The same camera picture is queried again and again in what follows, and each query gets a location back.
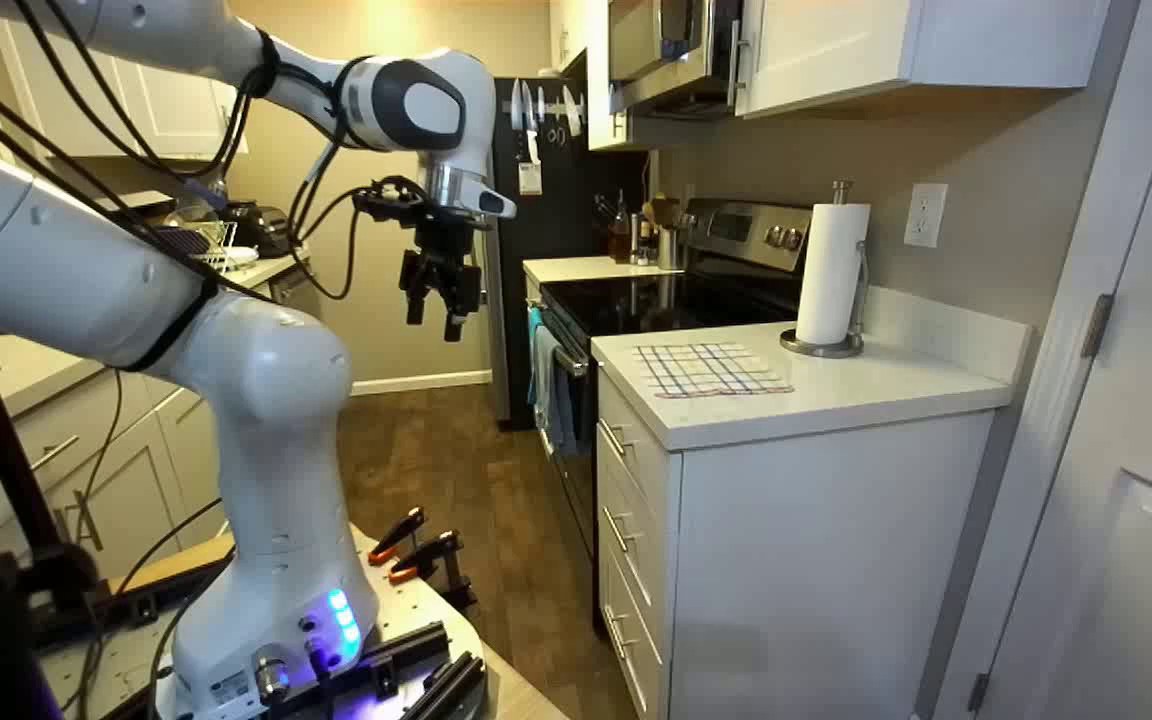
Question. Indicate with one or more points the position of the white deep cabinet drawer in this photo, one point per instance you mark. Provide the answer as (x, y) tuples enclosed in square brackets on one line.
[(628, 643)]

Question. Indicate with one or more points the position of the grey blue towel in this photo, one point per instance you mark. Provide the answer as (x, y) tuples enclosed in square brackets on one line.
[(561, 401)]

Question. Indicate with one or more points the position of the white base cabinets with sink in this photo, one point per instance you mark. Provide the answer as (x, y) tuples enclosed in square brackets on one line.
[(109, 464)]

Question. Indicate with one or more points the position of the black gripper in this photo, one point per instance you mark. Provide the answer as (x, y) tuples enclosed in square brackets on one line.
[(445, 243)]

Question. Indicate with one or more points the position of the bright blue striped towel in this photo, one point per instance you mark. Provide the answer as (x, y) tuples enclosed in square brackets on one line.
[(539, 366)]

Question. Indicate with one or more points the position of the white shallow cabinet drawer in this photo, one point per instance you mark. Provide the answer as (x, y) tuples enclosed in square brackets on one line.
[(628, 541)]

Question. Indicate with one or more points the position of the white wall switch plate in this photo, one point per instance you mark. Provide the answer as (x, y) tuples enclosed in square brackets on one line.
[(926, 215)]

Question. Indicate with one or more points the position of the white wall cabinet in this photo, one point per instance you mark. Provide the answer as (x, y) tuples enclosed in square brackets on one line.
[(899, 44)]

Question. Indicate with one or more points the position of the white drawer holding cutlery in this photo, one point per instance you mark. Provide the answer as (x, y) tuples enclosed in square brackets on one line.
[(628, 433)]

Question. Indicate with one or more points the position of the white drawer cabinet with countertop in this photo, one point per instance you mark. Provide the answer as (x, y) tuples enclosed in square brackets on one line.
[(817, 532)]

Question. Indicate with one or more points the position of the stainless over-range microwave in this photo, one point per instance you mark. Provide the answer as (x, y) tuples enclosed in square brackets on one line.
[(662, 44)]

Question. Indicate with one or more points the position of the stainless black electric stove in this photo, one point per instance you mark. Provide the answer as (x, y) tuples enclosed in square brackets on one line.
[(681, 295)]

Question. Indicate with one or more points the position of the white paper towel roll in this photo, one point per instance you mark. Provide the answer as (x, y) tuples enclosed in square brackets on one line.
[(828, 273)]

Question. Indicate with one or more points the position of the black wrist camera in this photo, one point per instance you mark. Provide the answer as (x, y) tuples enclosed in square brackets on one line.
[(393, 201)]

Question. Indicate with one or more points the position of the white wall cabinet double door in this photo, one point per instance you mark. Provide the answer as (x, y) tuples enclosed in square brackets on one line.
[(163, 112)]

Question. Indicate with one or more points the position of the metal paper towel holder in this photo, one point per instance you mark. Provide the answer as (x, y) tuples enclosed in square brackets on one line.
[(817, 350)]

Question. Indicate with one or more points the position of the dark glass bottle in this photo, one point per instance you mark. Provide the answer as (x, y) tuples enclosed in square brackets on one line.
[(623, 225)]

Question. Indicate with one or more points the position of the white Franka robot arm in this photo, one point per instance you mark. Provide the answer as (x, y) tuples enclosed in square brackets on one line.
[(270, 401)]

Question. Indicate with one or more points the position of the white panel door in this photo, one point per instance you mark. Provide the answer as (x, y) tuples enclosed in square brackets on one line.
[(1123, 464)]

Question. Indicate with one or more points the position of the black clamp orange tip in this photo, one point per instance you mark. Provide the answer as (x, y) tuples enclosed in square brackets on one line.
[(425, 556), (396, 532)]

